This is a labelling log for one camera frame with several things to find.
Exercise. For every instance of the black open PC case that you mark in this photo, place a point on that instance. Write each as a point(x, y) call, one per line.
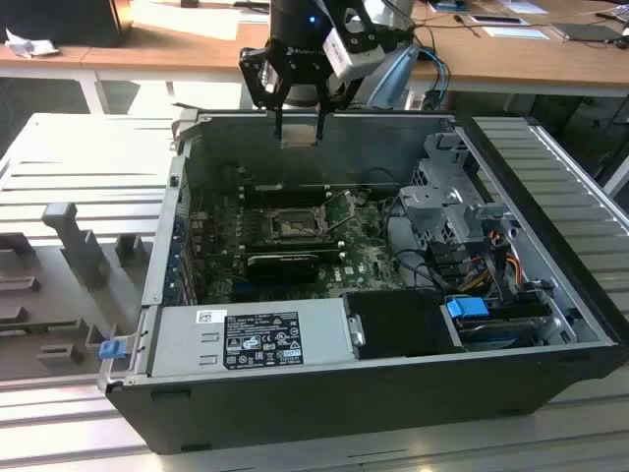
point(344, 408)

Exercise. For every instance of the black box on desk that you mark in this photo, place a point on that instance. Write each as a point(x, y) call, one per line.
point(59, 19)

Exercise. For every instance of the blue plastic latch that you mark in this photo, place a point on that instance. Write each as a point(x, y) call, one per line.
point(111, 350)

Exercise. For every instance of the green motherboard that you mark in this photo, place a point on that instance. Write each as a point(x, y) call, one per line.
point(363, 255)

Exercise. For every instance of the black graphics card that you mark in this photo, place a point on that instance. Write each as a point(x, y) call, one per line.
point(282, 269)

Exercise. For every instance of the grey parts rack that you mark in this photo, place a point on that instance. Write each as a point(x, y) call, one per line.
point(74, 236)

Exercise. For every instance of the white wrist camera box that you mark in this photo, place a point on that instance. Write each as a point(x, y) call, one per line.
point(355, 56)

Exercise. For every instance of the CPU socket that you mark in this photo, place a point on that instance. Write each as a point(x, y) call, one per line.
point(295, 223)

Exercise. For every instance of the flat smartphone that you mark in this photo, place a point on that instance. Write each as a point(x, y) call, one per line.
point(497, 19)

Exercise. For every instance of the silver metal drive cage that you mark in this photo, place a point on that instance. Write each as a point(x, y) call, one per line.
point(432, 201)

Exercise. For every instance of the wooden desk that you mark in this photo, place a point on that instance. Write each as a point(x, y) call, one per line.
point(196, 49)

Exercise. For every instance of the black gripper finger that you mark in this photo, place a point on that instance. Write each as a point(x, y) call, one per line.
point(258, 78)
point(339, 96)

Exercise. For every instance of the grey power supply unit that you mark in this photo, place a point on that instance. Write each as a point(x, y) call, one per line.
point(182, 344)

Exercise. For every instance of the black RAM slot row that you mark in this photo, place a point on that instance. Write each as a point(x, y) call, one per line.
point(287, 196)
point(295, 246)

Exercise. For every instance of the white sheet with blue border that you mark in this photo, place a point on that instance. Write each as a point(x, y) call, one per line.
point(513, 32)

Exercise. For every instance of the dark grey notebook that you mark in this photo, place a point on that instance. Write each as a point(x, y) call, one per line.
point(585, 32)

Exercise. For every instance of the crumpled white paper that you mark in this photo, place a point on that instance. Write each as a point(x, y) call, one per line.
point(29, 44)

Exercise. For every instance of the hard disk in blue carrier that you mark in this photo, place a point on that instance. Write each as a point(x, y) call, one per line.
point(467, 309)

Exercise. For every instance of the small silver CPU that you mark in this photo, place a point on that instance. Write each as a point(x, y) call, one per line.
point(299, 135)

